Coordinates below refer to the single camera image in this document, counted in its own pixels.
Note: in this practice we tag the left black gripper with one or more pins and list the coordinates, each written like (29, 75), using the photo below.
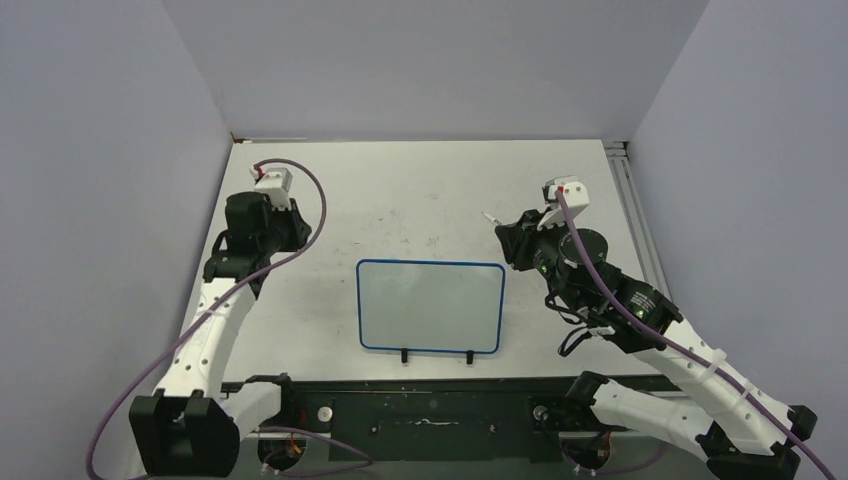
(300, 229)

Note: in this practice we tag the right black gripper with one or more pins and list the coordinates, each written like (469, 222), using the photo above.
(517, 238)

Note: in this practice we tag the red whiteboard marker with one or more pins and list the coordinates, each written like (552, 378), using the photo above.
(493, 220)

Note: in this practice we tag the blue framed whiteboard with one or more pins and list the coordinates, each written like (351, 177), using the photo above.
(430, 306)

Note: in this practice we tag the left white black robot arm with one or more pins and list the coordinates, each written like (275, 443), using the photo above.
(184, 428)

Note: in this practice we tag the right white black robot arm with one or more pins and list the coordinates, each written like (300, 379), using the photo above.
(732, 426)

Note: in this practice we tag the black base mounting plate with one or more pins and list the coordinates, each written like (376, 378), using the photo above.
(439, 420)

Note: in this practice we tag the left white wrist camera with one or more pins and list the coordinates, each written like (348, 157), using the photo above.
(274, 184)

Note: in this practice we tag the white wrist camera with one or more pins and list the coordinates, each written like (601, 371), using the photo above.
(274, 184)
(562, 194)

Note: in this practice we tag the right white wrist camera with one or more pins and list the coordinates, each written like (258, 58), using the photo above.
(562, 194)

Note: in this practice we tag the aluminium frame rail right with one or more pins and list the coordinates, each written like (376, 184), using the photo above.
(617, 156)

